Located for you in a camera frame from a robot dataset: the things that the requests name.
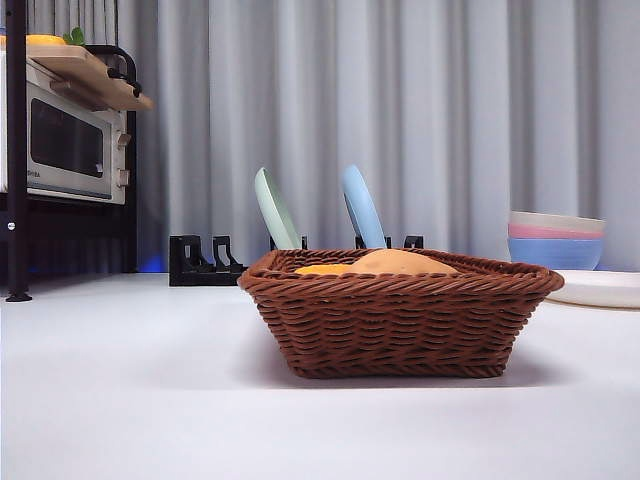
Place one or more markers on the yellow fruit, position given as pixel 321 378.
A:
pixel 45 39

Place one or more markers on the cream white plate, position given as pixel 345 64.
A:
pixel 600 290

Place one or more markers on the cream bowl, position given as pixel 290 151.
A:
pixel 555 219

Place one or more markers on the blue bowl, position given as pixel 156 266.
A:
pixel 555 255

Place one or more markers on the grey curtain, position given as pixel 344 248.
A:
pixel 450 125

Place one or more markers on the orange yellow corn cob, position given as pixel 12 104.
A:
pixel 322 270

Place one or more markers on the light blue plate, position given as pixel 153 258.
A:
pixel 362 210

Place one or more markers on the white toaster oven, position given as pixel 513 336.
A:
pixel 65 140

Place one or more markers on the pink bowl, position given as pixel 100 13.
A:
pixel 550 231

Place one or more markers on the black dish rack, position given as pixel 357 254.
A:
pixel 200 272

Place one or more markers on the pale green plate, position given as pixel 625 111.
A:
pixel 275 210

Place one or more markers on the wooden cutting board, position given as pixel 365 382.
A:
pixel 75 70

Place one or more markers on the black metal shelf frame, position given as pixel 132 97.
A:
pixel 16 150

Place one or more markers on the green leaf sprig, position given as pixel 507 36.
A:
pixel 75 35

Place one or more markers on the brown potato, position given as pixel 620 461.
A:
pixel 400 262

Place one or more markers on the brown wicker basket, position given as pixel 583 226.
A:
pixel 400 325

